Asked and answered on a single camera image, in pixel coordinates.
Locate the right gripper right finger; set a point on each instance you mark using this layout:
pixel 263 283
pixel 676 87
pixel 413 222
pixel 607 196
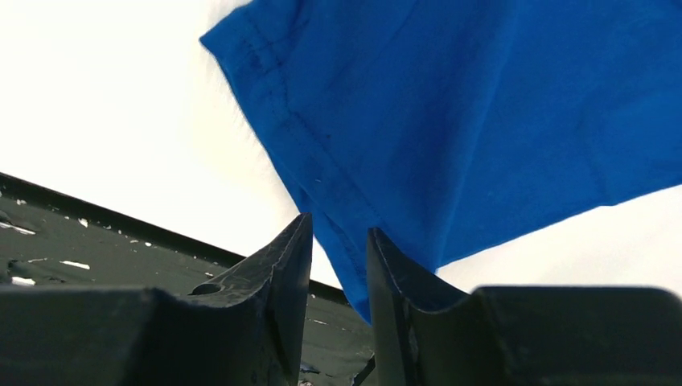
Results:
pixel 428 332

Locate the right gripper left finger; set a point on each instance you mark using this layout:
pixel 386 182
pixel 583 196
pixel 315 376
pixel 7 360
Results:
pixel 242 327

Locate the blue printed t shirt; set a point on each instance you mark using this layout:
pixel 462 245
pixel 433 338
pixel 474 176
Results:
pixel 455 126

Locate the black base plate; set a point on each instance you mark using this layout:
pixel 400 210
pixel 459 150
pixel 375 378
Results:
pixel 48 238

